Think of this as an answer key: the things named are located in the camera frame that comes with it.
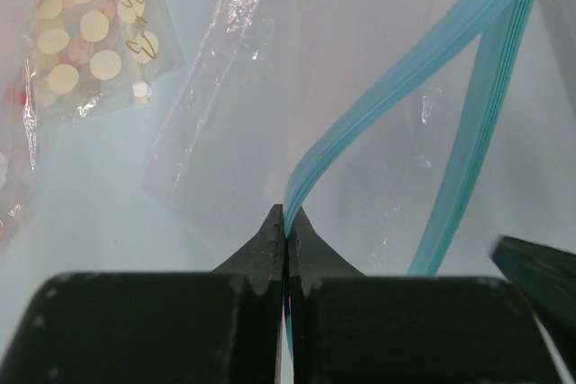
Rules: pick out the clear blue-zipper bag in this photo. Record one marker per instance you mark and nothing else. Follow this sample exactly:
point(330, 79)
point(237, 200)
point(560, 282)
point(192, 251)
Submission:
point(413, 133)

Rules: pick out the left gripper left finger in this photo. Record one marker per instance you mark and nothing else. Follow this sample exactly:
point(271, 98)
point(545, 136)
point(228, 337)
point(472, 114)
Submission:
point(222, 326)

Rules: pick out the pile of spare zip bags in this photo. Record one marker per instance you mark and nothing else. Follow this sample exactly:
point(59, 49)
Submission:
point(66, 59)

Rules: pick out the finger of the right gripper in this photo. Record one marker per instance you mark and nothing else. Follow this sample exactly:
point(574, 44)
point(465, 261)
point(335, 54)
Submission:
point(546, 276)

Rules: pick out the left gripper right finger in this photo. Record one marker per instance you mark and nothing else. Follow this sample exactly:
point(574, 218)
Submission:
point(347, 327)

